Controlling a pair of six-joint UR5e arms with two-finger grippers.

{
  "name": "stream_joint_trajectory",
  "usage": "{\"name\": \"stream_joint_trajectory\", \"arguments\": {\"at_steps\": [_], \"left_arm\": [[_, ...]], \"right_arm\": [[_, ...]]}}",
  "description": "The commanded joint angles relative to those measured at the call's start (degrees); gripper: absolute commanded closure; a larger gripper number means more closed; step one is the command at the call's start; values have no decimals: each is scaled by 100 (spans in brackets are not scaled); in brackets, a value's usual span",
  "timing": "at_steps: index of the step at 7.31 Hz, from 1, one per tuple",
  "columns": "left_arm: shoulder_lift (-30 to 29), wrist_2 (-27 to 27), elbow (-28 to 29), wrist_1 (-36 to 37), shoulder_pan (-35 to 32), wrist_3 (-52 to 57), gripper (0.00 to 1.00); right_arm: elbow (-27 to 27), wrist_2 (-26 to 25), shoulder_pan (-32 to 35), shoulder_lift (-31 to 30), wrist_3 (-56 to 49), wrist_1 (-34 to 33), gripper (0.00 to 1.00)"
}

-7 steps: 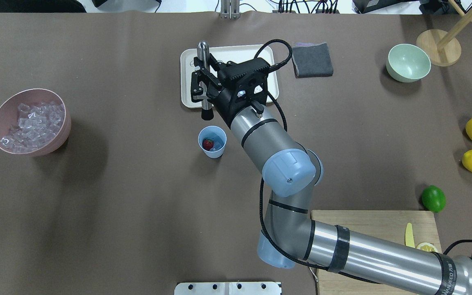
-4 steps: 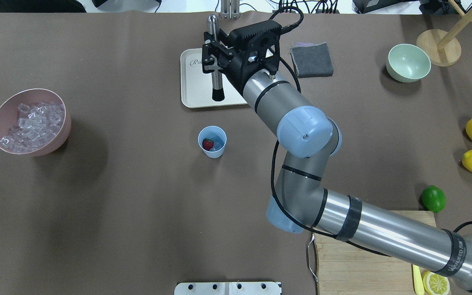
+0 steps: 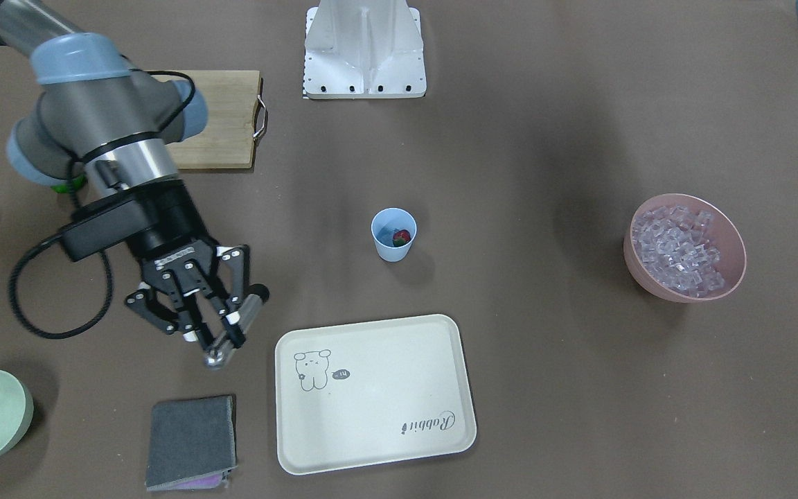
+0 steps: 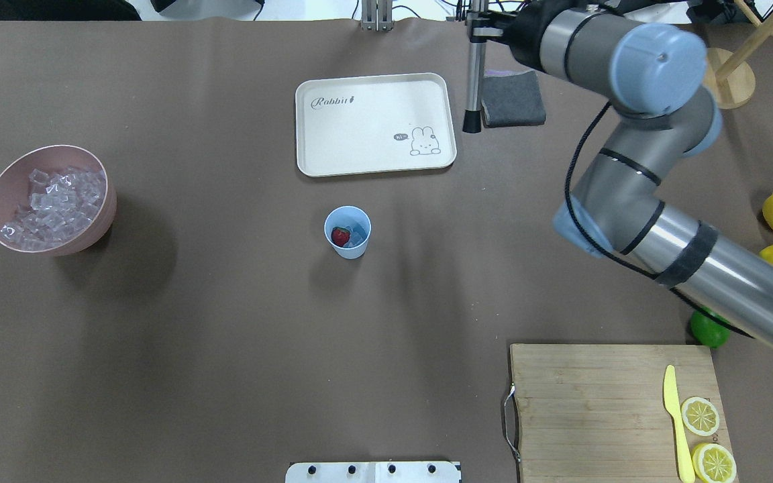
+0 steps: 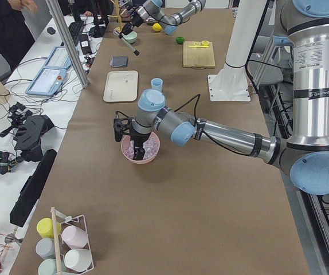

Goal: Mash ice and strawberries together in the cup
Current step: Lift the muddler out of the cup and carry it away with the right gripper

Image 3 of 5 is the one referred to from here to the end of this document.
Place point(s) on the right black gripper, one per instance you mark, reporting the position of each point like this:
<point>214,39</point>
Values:
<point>169,232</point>

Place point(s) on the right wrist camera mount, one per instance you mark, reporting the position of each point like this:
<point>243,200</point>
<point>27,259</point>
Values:
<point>105,223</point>

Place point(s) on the wooden cutting board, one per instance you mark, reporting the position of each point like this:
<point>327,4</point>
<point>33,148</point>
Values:
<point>237,119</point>

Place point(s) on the pile of ice cubes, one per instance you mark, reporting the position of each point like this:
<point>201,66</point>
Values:
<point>673,244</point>

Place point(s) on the green lime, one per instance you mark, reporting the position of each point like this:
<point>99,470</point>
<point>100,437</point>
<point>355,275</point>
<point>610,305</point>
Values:
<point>73,185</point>

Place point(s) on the red strawberry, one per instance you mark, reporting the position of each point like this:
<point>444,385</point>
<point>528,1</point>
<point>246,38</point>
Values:
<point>401,237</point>

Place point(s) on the pink bowl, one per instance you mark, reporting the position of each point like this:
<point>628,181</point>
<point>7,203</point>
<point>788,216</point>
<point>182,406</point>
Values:
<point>723,233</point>

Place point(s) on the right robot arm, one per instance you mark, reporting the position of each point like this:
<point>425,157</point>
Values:
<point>103,119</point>

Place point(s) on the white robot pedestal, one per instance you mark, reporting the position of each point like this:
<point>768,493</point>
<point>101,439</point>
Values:
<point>363,50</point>

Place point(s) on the steel muddler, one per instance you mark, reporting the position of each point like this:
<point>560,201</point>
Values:
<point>237,326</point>

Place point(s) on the light blue cup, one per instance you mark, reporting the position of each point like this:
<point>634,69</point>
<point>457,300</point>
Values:
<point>382,226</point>

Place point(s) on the grey folded cloth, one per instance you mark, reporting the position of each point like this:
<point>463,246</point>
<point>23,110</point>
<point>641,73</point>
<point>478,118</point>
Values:
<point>192,444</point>

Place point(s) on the cream rabbit tray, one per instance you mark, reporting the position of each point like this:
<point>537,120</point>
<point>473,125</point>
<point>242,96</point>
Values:
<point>369,393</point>

